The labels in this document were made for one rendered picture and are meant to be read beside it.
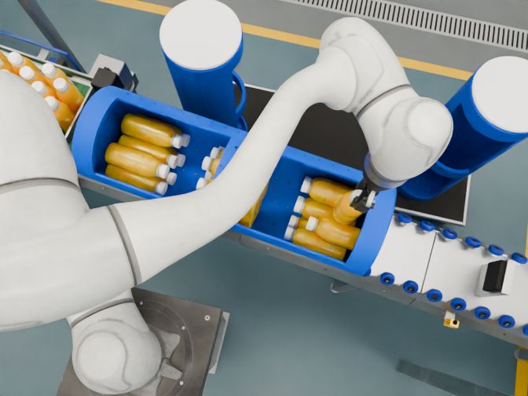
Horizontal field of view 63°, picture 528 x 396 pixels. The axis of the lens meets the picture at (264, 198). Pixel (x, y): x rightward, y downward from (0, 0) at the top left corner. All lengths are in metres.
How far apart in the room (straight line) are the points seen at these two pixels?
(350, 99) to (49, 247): 0.48
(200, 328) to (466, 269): 0.85
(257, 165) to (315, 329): 1.81
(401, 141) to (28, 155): 0.49
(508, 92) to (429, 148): 1.02
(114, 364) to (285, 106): 0.65
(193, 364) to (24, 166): 0.84
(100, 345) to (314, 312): 1.48
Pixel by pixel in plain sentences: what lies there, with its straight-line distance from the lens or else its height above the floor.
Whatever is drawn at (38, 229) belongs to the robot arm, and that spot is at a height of 1.87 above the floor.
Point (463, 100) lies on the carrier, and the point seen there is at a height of 0.97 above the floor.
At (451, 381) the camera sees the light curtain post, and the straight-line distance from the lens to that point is 1.86.
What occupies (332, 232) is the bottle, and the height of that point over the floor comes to 1.13.
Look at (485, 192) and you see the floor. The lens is 2.72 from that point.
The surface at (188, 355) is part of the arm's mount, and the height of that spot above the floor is 1.08.
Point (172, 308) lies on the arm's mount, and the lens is 1.26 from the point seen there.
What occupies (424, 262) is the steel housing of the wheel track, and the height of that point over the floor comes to 0.93.
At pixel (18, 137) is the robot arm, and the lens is 0.54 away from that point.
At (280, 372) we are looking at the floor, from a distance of 2.32.
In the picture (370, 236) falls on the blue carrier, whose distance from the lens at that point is 1.14.
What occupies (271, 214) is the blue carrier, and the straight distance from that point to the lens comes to 1.38.
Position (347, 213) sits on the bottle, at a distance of 1.11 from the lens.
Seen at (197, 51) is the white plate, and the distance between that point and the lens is 1.54.
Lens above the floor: 2.30
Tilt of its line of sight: 75 degrees down
